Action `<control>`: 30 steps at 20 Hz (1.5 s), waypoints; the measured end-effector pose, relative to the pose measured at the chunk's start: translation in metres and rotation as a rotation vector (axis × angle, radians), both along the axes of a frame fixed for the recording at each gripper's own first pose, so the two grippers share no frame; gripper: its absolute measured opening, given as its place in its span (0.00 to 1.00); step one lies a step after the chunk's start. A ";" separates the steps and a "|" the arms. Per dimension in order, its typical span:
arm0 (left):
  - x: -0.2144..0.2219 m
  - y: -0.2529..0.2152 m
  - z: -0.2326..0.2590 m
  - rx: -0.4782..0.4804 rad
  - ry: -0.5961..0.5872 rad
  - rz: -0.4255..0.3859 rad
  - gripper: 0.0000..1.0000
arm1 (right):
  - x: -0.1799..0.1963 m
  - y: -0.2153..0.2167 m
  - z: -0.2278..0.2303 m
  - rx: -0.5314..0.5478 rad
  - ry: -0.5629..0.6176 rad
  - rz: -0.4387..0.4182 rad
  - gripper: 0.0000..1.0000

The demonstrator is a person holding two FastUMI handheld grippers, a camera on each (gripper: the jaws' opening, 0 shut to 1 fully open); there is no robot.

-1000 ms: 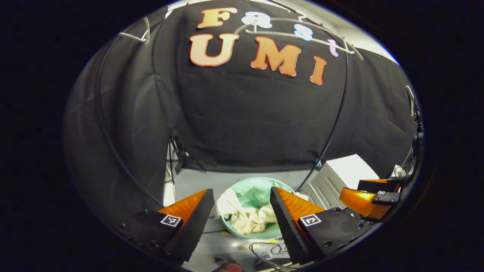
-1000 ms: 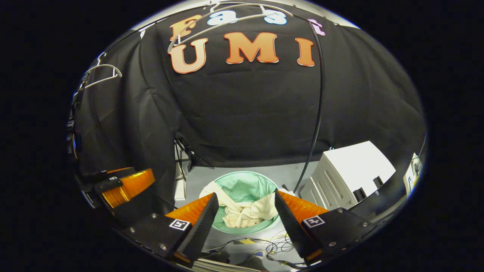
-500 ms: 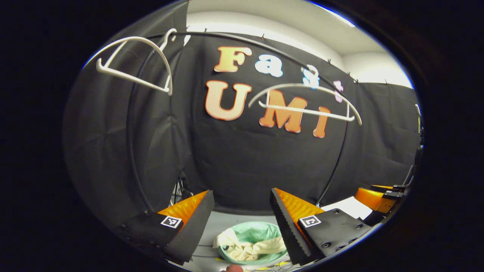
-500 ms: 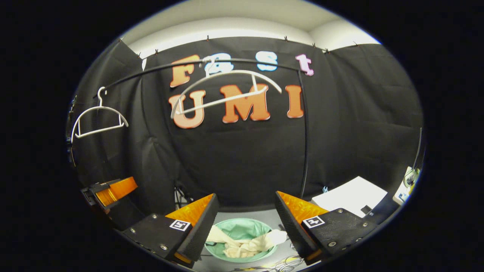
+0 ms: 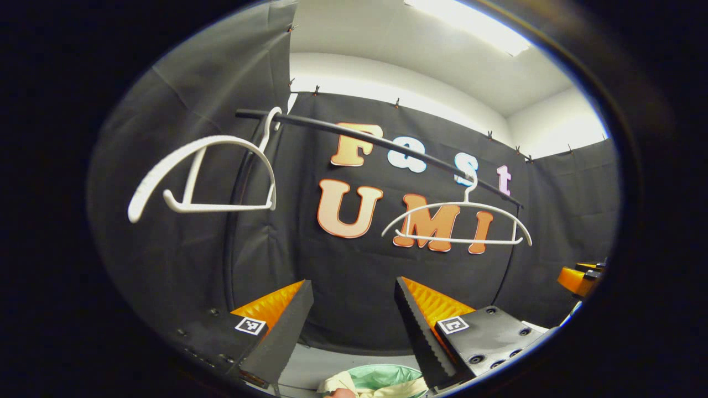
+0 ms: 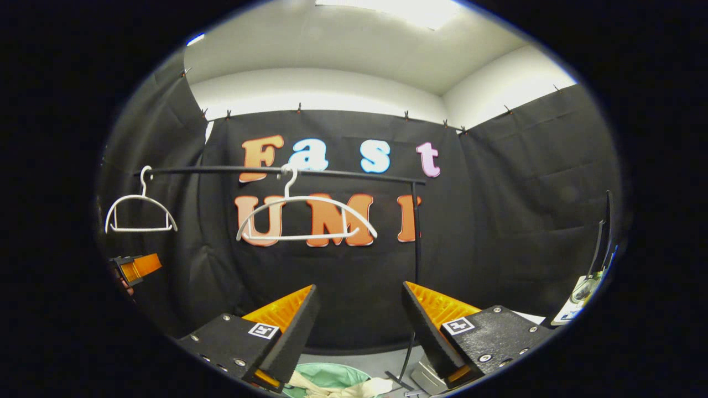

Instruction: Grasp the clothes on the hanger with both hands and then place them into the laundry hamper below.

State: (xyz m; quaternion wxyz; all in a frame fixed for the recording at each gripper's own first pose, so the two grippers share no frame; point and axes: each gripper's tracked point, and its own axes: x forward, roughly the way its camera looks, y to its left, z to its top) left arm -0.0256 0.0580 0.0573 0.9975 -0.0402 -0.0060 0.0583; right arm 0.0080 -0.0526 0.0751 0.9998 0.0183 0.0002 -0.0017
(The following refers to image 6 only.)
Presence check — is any black clothes rail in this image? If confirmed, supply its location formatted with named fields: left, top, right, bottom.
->
left=133, top=165, right=428, bottom=387

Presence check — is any white plastic hanger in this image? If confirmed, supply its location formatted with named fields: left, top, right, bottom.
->
left=236, top=165, right=378, bottom=243
left=105, top=166, right=179, bottom=234

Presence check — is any row of black cloth clips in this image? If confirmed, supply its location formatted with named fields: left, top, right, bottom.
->
left=180, top=66, right=562, bottom=136

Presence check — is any grey metal base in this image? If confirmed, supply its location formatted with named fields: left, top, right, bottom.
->
left=412, top=357, right=446, bottom=396

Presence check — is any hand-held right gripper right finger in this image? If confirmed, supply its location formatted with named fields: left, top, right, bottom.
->
left=400, top=281, right=555, bottom=390

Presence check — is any black backdrop cloth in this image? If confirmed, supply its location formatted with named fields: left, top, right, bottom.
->
left=97, top=50, right=623, bottom=354

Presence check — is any large ceiling light panel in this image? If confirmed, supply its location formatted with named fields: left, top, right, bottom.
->
left=315, top=0, right=462, bottom=30

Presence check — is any white plastic object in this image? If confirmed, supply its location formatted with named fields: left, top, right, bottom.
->
left=550, top=274, right=603, bottom=327

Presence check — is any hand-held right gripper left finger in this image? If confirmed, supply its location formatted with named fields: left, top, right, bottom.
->
left=177, top=284, right=321, bottom=393

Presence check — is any green laundry hamper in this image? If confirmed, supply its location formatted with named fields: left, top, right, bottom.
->
left=282, top=362, right=388, bottom=398

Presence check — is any cream button shirt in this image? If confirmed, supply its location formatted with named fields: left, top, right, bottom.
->
left=287, top=369, right=394, bottom=398

